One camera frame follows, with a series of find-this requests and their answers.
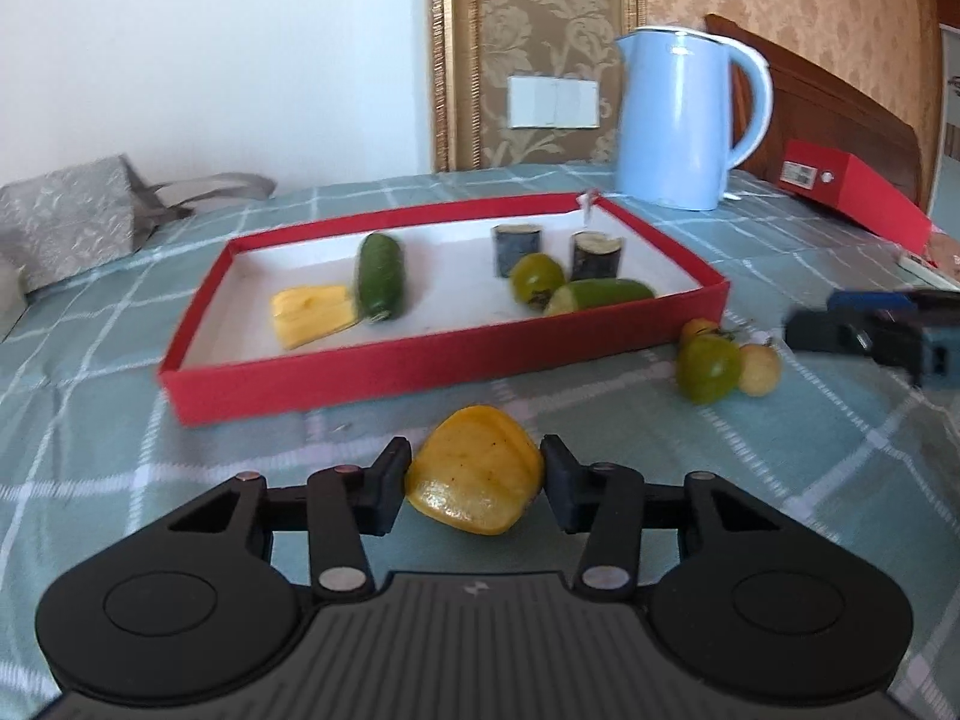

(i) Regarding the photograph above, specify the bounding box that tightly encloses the yellow jackfruit piece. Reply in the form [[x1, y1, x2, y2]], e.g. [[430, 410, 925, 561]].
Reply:
[[405, 405, 544, 536], [270, 284, 359, 349]]

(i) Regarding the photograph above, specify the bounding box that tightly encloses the green tomato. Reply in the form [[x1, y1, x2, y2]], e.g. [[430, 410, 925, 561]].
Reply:
[[509, 252, 566, 312], [675, 333, 742, 405]]

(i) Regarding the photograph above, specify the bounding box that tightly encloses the cut green cucumber half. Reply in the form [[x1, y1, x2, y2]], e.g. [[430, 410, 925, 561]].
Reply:
[[544, 278, 656, 317]]

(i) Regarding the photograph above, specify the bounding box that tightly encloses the whole-end green cucumber half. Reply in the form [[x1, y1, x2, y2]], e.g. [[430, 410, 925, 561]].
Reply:
[[355, 232, 407, 322]]

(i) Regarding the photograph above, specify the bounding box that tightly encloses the sugarcane piece flat top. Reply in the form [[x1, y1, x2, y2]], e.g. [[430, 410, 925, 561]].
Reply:
[[491, 223, 542, 278]]

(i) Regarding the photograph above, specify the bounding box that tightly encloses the red cardboard box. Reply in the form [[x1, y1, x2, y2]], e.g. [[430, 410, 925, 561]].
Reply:
[[778, 140, 932, 255]]

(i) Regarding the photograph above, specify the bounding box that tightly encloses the red shallow cardboard tray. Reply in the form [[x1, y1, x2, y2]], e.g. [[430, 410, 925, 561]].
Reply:
[[158, 192, 731, 426]]

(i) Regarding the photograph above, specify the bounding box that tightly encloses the brown wooden headboard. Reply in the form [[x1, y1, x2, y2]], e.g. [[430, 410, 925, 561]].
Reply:
[[704, 13, 924, 206]]

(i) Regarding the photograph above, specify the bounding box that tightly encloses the light blue electric kettle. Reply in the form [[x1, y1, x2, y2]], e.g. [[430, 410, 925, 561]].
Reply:
[[613, 26, 775, 211]]

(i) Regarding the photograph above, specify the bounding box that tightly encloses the green checked tablecloth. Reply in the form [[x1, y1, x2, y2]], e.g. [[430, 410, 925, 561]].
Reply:
[[2, 164, 958, 718]]

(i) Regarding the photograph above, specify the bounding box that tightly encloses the cat print tissue pack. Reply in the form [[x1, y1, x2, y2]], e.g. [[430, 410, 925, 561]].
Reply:
[[0, 257, 28, 340]]

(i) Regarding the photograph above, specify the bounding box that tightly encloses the grey patterned paper bag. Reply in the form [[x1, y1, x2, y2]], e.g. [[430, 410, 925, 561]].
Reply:
[[2, 154, 277, 293]]

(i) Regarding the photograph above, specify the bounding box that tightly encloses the white wall switch panel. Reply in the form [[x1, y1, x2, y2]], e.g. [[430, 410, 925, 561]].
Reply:
[[506, 75, 601, 130]]

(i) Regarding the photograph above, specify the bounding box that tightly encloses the gold ornate wall frame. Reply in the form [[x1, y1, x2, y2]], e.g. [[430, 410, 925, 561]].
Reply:
[[430, 0, 644, 171]]

